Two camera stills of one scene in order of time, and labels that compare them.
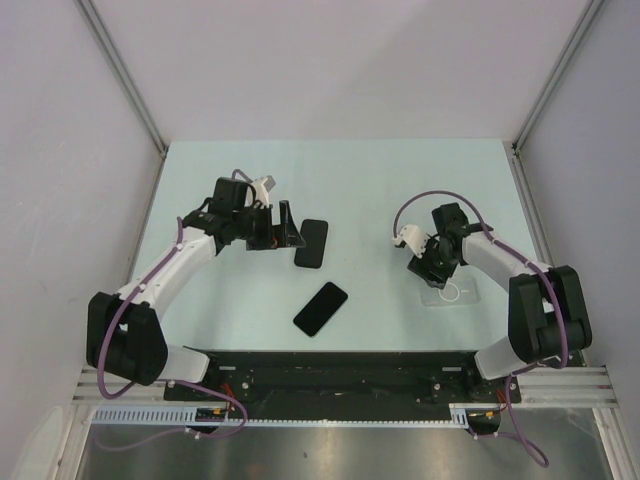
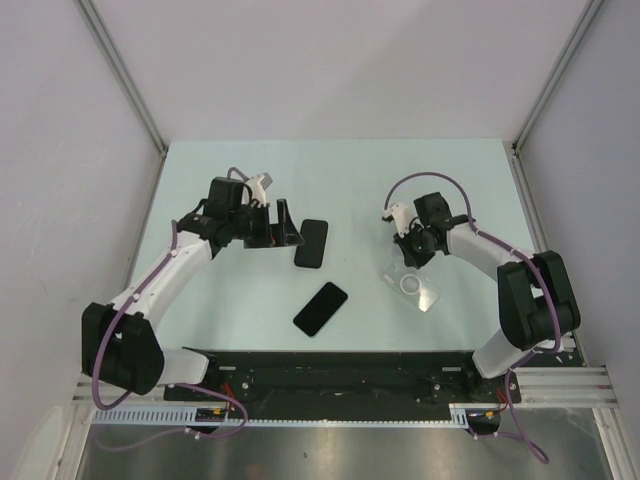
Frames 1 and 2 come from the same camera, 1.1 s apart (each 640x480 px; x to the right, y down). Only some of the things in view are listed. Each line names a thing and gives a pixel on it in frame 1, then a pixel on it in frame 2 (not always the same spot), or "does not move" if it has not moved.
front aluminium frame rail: (583, 384) does not move
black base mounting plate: (343, 378) does not move
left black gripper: (291, 239) does not move
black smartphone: (314, 316) does not move
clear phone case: (457, 291) → (414, 285)
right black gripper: (421, 266) → (411, 258)
